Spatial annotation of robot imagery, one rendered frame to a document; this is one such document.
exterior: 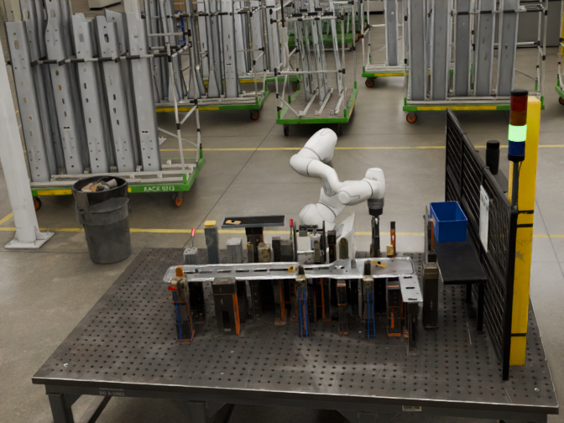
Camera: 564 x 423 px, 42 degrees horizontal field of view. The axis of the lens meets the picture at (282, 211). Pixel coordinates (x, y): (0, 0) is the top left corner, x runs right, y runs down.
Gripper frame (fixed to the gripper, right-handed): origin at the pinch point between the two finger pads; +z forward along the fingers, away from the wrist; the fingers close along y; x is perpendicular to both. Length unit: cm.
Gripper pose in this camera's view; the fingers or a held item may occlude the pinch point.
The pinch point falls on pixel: (376, 242)
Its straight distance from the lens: 397.2
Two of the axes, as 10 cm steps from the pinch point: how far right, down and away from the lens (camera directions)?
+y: -0.6, 3.7, -9.3
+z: 0.6, 9.3, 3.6
